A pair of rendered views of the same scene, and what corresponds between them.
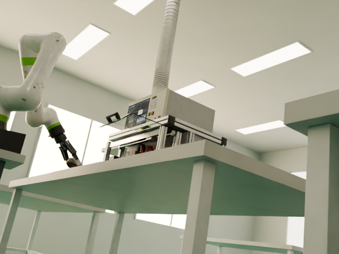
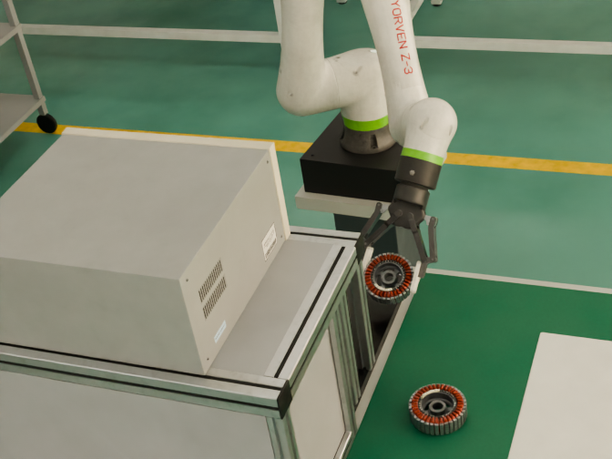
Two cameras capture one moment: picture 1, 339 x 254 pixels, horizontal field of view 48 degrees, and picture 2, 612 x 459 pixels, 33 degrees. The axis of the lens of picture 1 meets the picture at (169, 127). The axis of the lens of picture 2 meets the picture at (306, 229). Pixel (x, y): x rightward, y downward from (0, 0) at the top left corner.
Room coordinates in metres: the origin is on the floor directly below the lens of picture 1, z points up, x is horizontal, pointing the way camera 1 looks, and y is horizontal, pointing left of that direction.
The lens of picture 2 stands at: (3.76, -0.48, 2.25)
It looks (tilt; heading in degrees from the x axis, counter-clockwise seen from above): 35 degrees down; 150
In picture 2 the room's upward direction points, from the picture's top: 10 degrees counter-clockwise
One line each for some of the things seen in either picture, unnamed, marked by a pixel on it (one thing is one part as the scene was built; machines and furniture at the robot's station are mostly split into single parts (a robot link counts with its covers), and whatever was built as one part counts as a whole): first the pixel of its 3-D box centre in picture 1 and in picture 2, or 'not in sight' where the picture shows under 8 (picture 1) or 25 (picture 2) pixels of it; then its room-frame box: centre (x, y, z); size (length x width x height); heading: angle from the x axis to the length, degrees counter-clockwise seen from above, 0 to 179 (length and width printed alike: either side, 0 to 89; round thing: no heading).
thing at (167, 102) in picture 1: (168, 121); (130, 240); (2.30, 0.01, 1.22); 0.44 x 0.39 x 0.20; 34
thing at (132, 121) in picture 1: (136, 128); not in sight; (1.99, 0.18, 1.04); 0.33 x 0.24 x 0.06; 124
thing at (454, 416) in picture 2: not in sight; (437, 409); (2.64, 0.40, 0.77); 0.11 x 0.11 x 0.04
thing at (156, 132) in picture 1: (132, 139); not in sight; (2.19, 0.20, 1.03); 0.62 x 0.01 x 0.03; 34
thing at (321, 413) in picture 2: not in sight; (316, 424); (2.63, 0.13, 0.91); 0.28 x 0.03 x 0.32; 124
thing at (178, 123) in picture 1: (164, 139); (153, 294); (2.31, 0.02, 1.09); 0.68 x 0.44 x 0.05; 34
